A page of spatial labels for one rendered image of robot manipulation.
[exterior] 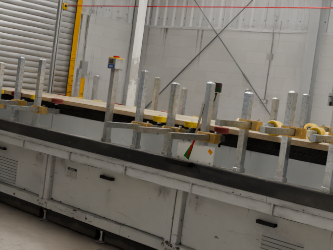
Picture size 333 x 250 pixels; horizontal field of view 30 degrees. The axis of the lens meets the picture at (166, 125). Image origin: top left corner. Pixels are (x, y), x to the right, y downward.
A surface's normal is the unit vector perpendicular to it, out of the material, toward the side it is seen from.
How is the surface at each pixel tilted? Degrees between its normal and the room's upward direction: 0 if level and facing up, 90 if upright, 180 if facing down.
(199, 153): 90
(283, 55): 90
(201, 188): 90
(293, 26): 90
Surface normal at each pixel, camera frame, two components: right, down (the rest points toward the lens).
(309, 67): -0.67, -0.05
